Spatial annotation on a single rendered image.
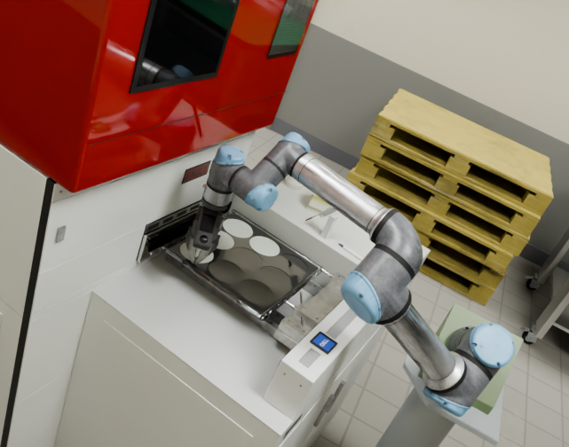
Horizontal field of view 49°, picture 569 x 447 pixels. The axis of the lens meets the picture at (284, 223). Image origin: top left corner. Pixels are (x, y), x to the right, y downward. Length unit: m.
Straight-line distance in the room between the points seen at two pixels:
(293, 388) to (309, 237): 0.62
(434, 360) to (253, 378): 0.46
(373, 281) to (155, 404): 0.71
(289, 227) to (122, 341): 0.65
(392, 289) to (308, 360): 0.29
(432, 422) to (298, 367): 0.62
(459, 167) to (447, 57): 1.11
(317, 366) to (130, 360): 0.51
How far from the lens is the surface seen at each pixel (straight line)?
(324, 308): 1.87
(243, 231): 2.01
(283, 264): 1.93
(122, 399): 1.86
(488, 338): 1.73
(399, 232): 1.46
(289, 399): 1.57
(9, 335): 1.73
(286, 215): 2.05
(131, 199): 1.63
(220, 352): 1.68
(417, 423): 2.04
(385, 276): 1.42
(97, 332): 1.81
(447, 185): 3.84
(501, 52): 4.63
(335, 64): 4.84
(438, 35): 4.66
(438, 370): 1.64
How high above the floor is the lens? 1.96
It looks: 30 degrees down
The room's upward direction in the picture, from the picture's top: 23 degrees clockwise
